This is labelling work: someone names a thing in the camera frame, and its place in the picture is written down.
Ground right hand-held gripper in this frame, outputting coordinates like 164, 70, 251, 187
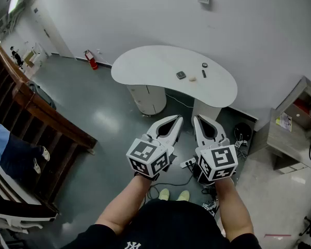
193, 115, 238, 186

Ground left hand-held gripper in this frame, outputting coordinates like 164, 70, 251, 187
126, 115, 184, 183

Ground person's right forearm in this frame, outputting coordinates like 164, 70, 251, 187
214, 177, 255, 242

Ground person's left forearm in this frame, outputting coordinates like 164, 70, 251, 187
94, 174, 160, 236

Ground white kidney-shaped table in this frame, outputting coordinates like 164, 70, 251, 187
110, 45, 238, 124

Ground white power strip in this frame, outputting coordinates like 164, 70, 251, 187
180, 157, 197, 168

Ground person's left pale shoe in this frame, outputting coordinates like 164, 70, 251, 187
158, 188, 171, 201

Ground grey wooden shelf cabinet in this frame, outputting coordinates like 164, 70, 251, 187
248, 76, 311, 175

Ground yellow white paper label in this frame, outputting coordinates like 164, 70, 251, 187
276, 112, 293, 132

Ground person's black clothed body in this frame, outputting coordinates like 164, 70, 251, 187
59, 200, 262, 249

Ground red fire extinguisher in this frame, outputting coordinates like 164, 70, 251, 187
83, 49, 98, 71

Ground brown wooden stair railing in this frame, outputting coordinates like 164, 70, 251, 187
0, 32, 98, 212

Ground black bin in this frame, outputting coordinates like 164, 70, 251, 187
27, 80, 56, 110

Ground white stair steps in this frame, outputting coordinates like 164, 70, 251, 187
0, 154, 59, 233

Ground ceiling light panel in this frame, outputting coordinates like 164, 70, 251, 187
7, 0, 23, 14

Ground black bag with cables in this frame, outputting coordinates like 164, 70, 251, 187
234, 122, 252, 141

